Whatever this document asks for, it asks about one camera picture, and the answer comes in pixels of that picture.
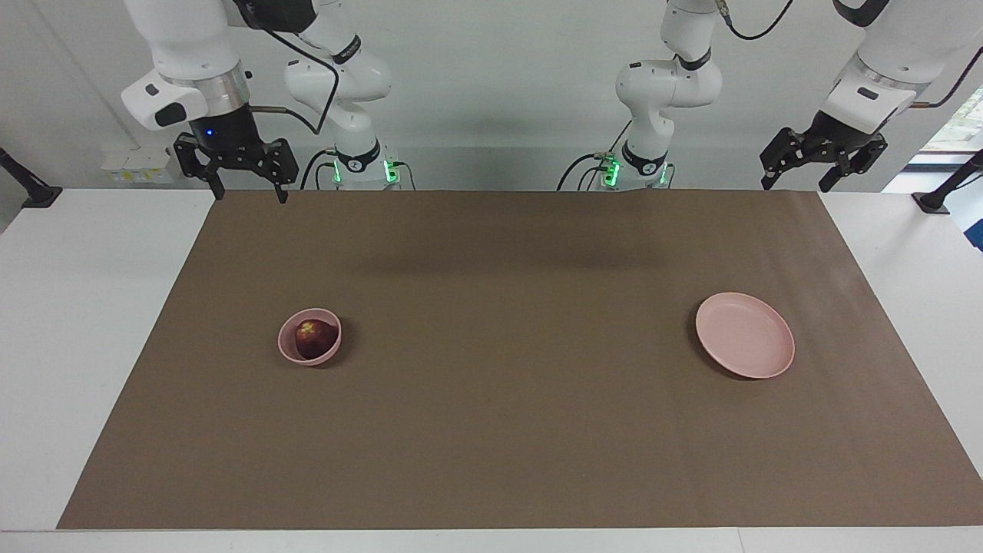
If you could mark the white wall socket box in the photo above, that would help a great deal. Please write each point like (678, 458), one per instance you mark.
(138, 167)

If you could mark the brown table mat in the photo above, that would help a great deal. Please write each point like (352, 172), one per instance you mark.
(499, 399)

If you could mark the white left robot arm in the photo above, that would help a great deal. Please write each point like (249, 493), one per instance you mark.
(664, 84)

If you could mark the blue object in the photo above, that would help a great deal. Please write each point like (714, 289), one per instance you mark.
(977, 234)

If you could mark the pink plate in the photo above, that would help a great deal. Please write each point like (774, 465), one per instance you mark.
(745, 338)

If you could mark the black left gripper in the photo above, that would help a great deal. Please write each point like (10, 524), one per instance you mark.
(833, 137)

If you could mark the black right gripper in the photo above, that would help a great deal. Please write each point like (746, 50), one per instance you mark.
(226, 134)

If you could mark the window with frame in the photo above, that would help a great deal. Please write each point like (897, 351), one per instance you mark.
(960, 130)

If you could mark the black stand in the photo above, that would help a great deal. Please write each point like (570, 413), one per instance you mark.
(34, 193)
(933, 201)

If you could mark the red apple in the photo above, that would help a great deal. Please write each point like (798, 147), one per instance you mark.
(315, 339)

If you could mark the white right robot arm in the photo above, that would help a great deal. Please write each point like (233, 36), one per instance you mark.
(184, 46)

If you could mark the pink bowl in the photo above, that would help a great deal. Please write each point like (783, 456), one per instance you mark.
(286, 346)

